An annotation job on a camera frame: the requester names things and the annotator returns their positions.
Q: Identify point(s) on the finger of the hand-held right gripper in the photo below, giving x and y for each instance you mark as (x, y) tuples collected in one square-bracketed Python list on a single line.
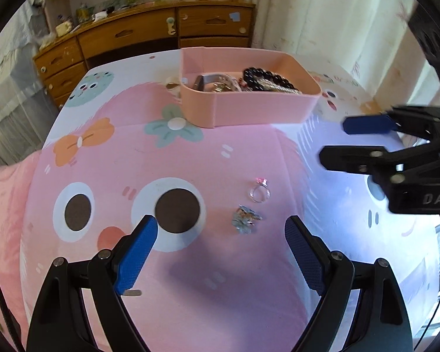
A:
[(366, 124), (352, 157)]

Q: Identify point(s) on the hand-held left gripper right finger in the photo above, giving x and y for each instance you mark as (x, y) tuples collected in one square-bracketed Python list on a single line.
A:
[(302, 256)]

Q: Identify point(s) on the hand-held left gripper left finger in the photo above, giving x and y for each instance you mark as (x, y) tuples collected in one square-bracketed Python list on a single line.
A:
[(141, 256)]

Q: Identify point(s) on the blue flower brooch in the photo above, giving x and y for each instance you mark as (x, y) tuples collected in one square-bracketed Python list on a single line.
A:
[(244, 222)]

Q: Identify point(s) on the pink plastic box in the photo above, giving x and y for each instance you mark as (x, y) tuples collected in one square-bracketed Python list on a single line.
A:
[(256, 108)]

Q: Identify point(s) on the small silver metal piece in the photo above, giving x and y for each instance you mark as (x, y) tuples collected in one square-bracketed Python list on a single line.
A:
[(132, 293)]

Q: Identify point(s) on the cartoon printed cloth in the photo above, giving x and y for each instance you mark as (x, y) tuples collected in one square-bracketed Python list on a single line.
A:
[(205, 161)]

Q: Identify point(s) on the pink bed cover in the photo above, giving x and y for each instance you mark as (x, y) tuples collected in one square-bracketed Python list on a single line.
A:
[(3, 209)]

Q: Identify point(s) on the silver bangle in tray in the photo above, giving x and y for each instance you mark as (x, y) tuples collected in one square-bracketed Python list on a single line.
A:
[(222, 86)]

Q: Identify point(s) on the small beige round object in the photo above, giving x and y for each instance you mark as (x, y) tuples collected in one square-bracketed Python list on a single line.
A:
[(172, 82)]

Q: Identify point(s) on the white lace furniture cover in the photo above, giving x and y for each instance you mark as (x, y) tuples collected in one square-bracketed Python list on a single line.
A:
[(7, 117)]

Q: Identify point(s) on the wooden desk with drawers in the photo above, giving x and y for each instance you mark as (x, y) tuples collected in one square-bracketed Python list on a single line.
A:
[(139, 35)]

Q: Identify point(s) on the yellow white mug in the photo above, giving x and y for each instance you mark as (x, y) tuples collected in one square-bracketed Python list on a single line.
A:
[(64, 29)]

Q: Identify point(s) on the small white container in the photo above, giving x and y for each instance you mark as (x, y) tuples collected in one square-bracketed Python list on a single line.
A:
[(101, 15)]

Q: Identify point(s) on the glass jar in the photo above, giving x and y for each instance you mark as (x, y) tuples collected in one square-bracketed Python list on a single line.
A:
[(83, 14)]

